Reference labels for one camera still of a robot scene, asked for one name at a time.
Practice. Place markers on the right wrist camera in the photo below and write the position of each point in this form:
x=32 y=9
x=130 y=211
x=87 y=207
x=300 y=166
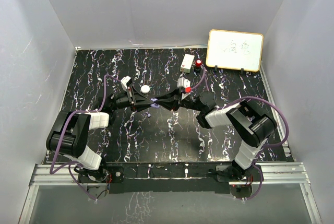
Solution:
x=183 y=85

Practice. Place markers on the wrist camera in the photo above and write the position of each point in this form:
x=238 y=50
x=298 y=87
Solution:
x=126 y=82
x=183 y=85

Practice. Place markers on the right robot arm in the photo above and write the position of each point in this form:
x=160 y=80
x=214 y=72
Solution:
x=253 y=127

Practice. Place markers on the white whiteboard yellow frame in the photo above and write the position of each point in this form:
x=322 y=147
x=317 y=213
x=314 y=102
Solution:
x=234 y=50

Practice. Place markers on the red emergency stop button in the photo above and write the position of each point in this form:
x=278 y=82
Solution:
x=198 y=66

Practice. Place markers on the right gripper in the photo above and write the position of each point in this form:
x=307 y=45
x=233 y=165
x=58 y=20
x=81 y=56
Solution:
x=174 y=105

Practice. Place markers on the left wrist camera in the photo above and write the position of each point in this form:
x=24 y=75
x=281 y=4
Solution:
x=126 y=82

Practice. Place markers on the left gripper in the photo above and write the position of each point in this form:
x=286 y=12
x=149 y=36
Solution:
x=140 y=100

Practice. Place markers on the white green box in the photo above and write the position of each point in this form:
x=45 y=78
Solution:
x=187 y=63

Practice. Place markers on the white earbud charging case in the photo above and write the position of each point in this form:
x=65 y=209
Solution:
x=145 y=89

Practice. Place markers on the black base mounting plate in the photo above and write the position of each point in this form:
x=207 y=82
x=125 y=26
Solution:
x=218 y=177

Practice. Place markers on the aluminium frame rail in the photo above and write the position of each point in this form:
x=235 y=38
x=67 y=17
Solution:
x=273 y=173

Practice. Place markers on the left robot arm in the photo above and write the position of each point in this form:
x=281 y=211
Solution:
x=69 y=134

